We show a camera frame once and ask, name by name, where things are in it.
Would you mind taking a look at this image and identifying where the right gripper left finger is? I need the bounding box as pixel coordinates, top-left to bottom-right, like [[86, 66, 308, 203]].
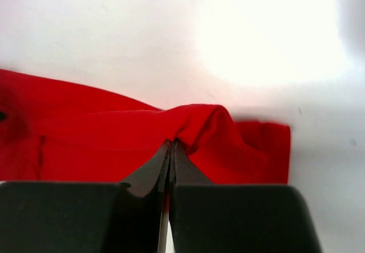
[[1, 142, 171, 252]]

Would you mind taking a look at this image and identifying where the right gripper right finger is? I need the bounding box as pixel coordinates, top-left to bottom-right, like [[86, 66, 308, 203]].
[[169, 142, 322, 252]]

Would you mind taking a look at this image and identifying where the red t-shirt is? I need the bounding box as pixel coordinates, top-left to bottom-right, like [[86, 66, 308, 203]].
[[1, 70, 291, 184]]

